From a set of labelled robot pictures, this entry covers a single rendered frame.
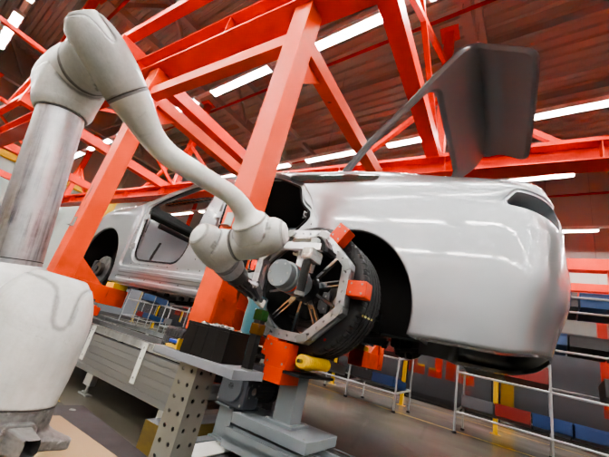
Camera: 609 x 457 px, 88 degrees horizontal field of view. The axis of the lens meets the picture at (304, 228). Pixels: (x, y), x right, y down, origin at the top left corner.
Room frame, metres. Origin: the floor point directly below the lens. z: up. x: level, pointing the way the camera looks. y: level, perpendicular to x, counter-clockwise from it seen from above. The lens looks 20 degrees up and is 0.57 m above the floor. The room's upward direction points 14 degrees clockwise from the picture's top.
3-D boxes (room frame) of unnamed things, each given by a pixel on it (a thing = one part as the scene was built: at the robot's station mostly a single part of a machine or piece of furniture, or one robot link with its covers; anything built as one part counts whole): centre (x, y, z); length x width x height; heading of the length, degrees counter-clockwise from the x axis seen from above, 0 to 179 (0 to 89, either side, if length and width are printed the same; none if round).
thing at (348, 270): (1.55, -0.03, 0.85); 0.54 x 0.07 x 0.54; 55
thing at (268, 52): (2.33, 1.16, 2.67); 1.77 x 0.10 x 0.12; 55
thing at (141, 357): (2.52, 1.38, 0.28); 2.47 x 0.09 x 0.22; 55
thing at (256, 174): (1.77, 0.38, 1.75); 0.19 x 0.19 x 2.45; 55
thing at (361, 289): (1.38, -0.30, 0.85); 0.09 x 0.08 x 0.07; 55
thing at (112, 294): (3.15, 1.77, 0.69); 0.52 x 0.17 x 0.35; 145
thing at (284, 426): (1.69, -0.13, 0.32); 0.40 x 0.30 x 0.28; 55
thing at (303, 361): (1.57, -0.19, 0.51); 0.29 x 0.06 x 0.06; 145
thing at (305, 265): (1.26, -0.04, 0.83); 0.04 x 0.04 x 0.16
